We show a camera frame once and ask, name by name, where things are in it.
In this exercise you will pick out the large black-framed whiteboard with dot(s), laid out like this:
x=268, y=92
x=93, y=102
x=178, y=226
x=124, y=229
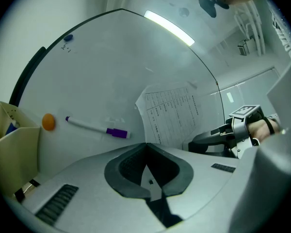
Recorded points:
x=111, y=69

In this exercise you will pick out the beige magnetic storage box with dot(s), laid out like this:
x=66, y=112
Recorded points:
x=14, y=154

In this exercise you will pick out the orange round magnet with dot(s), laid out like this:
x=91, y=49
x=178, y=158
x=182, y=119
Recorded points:
x=48, y=121

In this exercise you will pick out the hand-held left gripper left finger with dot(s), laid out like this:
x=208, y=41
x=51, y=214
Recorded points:
x=87, y=190

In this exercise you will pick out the grey ceiling unit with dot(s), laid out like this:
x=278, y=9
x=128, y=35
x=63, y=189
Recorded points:
x=243, y=47

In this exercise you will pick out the blue round magnet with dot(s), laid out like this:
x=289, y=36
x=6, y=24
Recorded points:
x=68, y=37

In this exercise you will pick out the long ceiling light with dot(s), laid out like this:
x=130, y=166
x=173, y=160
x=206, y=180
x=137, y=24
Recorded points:
x=169, y=28

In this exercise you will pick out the blue cap marker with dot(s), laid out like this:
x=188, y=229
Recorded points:
x=11, y=129

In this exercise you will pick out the black head-mounted camera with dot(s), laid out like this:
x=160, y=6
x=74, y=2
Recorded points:
x=209, y=2

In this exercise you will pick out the white printed paper sheet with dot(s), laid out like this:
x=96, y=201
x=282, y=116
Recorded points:
x=169, y=115

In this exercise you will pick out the round ceiling vent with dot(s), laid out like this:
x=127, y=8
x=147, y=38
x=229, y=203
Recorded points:
x=183, y=12

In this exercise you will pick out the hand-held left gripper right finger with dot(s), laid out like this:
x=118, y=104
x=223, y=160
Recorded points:
x=203, y=178

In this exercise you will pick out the person's right hand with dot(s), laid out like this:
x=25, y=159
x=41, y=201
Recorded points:
x=258, y=131

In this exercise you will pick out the person's grey shirt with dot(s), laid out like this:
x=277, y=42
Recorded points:
x=283, y=93

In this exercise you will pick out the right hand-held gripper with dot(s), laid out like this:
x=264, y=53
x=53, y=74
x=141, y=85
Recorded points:
x=240, y=130

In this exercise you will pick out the small ceiling light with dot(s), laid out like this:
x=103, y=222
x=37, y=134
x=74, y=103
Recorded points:
x=230, y=97

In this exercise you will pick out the white ceiling pipes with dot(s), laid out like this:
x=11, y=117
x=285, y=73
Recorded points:
x=251, y=28

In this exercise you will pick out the brown elastic wrist band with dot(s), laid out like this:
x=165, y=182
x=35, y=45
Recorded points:
x=269, y=127

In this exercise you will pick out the purple capped marker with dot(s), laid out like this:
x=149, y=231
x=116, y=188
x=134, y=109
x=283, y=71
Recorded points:
x=116, y=132

